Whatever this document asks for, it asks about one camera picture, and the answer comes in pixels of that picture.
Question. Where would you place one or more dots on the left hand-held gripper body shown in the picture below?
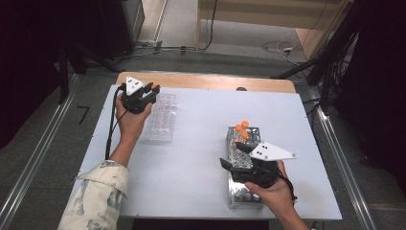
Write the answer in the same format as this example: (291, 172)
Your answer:
(134, 102)

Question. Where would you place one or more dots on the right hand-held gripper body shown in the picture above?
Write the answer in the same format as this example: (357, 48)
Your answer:
(271, 151)

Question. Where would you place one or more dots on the orange capped clear tube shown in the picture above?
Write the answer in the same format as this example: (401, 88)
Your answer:
(238, 128)
(245, 124)
(244, 134)
(154, 86)

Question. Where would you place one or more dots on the clear acrylic tube rack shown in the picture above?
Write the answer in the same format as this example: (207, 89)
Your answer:
(164, 121)

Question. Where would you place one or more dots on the metal tube rack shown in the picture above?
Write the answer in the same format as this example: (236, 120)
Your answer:
(244, 198)

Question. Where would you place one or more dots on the person's left hand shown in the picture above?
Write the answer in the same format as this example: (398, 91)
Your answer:
(130, 124)

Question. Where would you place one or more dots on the person's right hand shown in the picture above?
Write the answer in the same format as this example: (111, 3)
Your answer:
(277, 195)

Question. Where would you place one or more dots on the power strip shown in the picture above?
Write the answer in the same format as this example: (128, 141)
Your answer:
(148, 43)

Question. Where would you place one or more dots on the metal floor strip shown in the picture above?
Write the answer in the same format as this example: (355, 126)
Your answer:
(161, 22)

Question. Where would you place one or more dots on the black equipment cabinet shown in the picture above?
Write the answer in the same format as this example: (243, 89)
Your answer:
(121, 25)

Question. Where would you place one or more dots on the dark curtain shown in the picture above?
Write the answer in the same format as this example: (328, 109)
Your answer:
(25, 64)
(376, 80)

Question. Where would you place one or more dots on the wooden cabinet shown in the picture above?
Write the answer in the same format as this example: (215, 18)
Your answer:
(255, 12)

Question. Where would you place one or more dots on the aluminium rail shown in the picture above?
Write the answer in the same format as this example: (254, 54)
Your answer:
(37, 150)
(357, 198)

